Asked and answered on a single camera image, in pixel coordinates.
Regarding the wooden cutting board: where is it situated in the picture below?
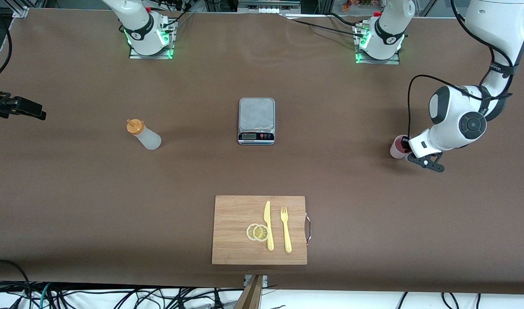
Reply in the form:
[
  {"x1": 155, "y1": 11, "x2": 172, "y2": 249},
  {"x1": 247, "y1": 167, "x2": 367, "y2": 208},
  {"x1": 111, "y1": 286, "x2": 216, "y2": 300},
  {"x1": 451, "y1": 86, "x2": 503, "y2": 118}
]
[{"x1": 212, "y1": 195, "x2": 312, "y2": 265}]

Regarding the yellow plastic fork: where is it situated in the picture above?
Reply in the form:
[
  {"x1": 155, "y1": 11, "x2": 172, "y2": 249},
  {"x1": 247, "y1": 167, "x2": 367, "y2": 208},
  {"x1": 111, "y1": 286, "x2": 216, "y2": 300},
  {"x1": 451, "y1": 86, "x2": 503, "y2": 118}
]
[{"x1": 280, "y1": 206, "x2": 293, "y2": 253}]

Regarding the teal floor cable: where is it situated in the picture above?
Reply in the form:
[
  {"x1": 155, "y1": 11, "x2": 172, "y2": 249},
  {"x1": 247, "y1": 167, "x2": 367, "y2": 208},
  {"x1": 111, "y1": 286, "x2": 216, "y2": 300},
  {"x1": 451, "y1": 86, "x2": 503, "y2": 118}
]
[{"x1": 39, "y1": 282, "x2": 52, "y2": 309}]

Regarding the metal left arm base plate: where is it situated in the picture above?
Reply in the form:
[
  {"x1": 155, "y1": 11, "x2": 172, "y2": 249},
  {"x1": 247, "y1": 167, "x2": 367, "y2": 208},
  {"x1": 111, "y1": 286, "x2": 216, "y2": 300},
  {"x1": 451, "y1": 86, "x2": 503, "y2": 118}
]
[{"x1": 355, "y1": 26, "x2": 400, "y2": 65}]

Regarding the black base power cable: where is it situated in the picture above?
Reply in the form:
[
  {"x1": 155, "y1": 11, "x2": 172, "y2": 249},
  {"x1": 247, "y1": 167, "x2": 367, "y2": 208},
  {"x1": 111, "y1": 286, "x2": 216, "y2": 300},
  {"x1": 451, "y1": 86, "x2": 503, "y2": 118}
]
[
  {"x1": 161, "y1": 0, "x2": 194, "y2": 33},
  {"x1": 328, "y1": 12, "x2": 365, "y2": 27},
  {"x1": 283, "y1": 16, "x2": 365, "y2": 39}
]

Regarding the pink plastic cup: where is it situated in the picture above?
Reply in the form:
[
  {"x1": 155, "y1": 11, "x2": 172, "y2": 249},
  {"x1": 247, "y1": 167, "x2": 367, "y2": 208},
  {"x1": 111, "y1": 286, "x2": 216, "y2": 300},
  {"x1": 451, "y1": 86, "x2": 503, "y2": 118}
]
[{"x1": 389, "y1": 135, "x2": 412, "y2": 160}]

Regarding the yellow plastic knife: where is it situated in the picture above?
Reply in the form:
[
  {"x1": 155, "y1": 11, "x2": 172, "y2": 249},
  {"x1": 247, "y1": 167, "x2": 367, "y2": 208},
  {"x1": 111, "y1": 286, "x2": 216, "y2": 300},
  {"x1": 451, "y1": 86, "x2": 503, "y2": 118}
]
[{"x1": 264, "y1": 200, "x2": 275, "y2": 251}]

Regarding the silver digital kitchen scale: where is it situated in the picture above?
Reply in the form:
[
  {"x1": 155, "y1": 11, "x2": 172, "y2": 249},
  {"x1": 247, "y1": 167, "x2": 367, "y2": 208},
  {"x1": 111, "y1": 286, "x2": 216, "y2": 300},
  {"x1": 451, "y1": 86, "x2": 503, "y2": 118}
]
[{"x1": 238, "y1": 97, "x2": 276, "y2": 145}]

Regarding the aluminium frame profile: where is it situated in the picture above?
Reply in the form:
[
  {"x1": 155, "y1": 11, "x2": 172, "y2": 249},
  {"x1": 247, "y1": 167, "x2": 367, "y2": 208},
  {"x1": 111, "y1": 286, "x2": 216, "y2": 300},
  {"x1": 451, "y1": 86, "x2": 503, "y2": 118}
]
[{"x1": 11, "y1": 0, "x2": 30, "y2": 18}]

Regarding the white squeeze bottle orange cap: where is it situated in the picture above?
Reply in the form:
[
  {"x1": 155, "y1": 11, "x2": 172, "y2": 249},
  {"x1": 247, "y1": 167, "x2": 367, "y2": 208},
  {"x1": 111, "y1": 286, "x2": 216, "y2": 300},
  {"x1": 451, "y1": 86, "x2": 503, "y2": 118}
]
[{"x1": 126, "y1": 118, "x2": 162, "y2": 151}]

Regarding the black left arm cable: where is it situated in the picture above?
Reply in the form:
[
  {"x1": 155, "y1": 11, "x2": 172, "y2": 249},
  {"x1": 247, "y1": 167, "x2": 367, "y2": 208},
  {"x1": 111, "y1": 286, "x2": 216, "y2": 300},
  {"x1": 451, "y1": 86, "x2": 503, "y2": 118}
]
[{"x1": 407, "y1": 0, "x2": 524, "y2": 138}]

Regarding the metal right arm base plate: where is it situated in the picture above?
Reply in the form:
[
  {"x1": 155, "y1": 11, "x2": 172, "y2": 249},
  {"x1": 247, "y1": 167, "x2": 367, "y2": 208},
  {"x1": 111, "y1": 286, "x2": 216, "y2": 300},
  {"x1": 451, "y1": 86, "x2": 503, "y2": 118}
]
[{"x1": 129, "y1": 19, "x2": 175, "y2": 60}]

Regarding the wooden post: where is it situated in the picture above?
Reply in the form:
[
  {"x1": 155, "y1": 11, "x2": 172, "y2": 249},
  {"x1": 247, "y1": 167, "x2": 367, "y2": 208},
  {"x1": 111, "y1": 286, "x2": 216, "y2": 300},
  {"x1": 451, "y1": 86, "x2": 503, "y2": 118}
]
[{"x1": 234, "y1": 275, "x2": 264, "y2": 309}]

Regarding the brown table cover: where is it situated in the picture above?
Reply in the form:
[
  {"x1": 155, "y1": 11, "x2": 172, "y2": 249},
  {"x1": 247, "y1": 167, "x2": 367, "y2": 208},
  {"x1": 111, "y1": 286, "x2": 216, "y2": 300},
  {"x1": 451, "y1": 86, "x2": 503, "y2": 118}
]
[{"x1": 0, "y1": 8, "x2": 524, "y2": 295}]

